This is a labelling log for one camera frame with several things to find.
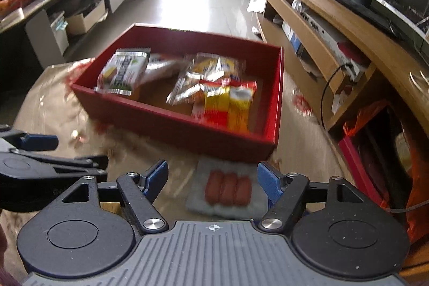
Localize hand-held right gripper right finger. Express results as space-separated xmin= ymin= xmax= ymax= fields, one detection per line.
xmin=257 ymin=161 xmax=369 ymax=235

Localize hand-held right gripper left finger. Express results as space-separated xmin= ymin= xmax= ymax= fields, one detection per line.
xmin=61 ymin=159 xmax=169 ymax=235

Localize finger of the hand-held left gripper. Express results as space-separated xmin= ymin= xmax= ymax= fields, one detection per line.
xmin=10 ymin=148 xmax=109 ymax=181
xmin=0 ymin=125 xmax=59 ymax=153

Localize clear sausage packet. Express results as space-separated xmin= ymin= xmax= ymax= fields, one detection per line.
xmin=185 ymin=159 xmax=269 ymax=220

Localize red cardboard box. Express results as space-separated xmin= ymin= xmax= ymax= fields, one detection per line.
xmin=70 ymin=23 xmax=285 ymax=164

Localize yellow red snack packet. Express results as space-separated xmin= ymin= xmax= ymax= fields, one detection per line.
xmin=192 ymin=80 xmax=257 ymax=133

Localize green seaweed snack packet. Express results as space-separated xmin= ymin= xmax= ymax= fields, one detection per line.
xmin=95 ymin=49 xmax=151 ymax=95

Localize clear yellow snack packet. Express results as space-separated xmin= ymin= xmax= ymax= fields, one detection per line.
xmin=167 ymin=52 xmax=245 ymax=106

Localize red flat box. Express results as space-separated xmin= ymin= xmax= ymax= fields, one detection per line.
xmin=338 ymin=135 xmax=387 ymax=207

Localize white box with blue print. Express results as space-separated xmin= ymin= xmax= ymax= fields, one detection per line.
xmin=50 ymin=10 xmax=70 ymax=55

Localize beige storage box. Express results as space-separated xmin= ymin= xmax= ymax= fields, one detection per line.
xmin=64 ymin=0 xmax=108 ymax=36

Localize orange plastic bag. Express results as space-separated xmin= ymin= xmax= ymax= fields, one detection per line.
xmin=343 ymin=101 xmax=429 ymax=245

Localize red flat case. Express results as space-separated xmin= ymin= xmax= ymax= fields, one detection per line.
xmin=338 ymin=41 xmax=371 ymax=64

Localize silver media player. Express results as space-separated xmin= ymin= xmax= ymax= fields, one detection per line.
xmin=300 ymin=8 xmax=368 ymax=79

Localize wooden TV stand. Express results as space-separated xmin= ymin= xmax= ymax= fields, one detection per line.
xmin=241 ymin=0 xmax=429 ymax=278

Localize white plastic bag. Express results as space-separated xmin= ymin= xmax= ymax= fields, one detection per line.
xmin=247 ymin=0 xmax=267 ymax=14

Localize black cable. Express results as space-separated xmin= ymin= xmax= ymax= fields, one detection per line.
xmin=320 ymin=63 xmax=353 ymax=130

